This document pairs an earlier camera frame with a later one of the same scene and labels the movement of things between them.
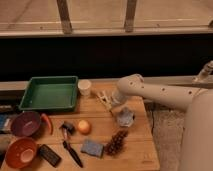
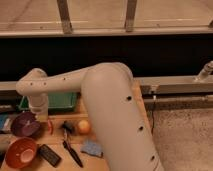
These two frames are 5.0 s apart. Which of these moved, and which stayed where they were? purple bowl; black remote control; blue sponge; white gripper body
Moved: white gripper body
Stayed: blue sponge; black remote control; purple bowl
